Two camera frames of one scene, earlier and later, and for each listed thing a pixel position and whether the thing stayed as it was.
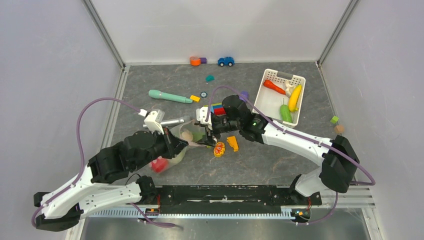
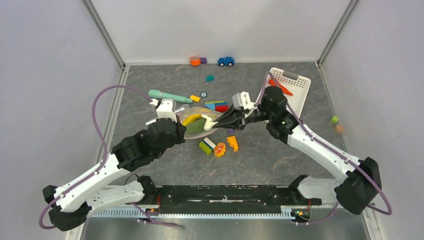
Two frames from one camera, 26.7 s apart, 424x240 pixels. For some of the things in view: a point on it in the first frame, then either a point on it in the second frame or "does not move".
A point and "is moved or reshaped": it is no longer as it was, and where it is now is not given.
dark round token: [203, 95] does not move
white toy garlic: [289, 88] is moved or reshaped
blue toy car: [226, 61] does not move
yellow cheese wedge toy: [232, 141] does not move
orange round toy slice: [219, 149] does not move
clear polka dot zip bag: [191, 132] is moved or reshaped
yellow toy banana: [294, 98] → [190, 118]
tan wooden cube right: [339, 128] does not move
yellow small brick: [195, 98] does not move
